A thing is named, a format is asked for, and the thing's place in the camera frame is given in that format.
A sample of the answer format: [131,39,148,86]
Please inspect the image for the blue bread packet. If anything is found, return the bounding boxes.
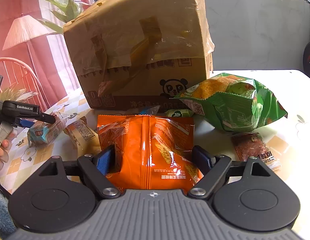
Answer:
[27,115,67,147]

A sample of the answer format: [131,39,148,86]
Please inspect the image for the yellow cake bar packet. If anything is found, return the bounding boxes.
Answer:
[64,116,101,158]

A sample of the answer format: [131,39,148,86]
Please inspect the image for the orange chip bag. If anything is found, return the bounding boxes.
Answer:
[97,115,203,192]

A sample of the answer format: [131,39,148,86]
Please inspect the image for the person's left hand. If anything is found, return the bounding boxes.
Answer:
[0,119,17,166]

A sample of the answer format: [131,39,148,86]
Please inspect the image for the floral checkered tablecloth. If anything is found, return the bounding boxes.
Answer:
[5,73,300,239]

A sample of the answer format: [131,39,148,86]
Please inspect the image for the brown jerky packet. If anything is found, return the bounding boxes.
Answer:
[231,132,281,171]

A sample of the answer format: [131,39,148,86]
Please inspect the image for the pink patterned curtain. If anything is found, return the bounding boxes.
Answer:
[0,0,96,116]

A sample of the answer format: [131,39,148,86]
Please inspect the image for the small green candy packet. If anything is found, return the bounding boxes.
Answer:
[165,109,194,118]

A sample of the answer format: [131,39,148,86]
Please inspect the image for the green chip bag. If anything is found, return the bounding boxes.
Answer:
[175,73,288,132]

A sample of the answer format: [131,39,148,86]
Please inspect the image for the blue cookie packet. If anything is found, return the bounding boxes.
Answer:
[138,105,160,115]

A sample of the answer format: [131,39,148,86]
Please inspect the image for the brown cardboard box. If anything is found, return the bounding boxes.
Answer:
[63,0,215,110]

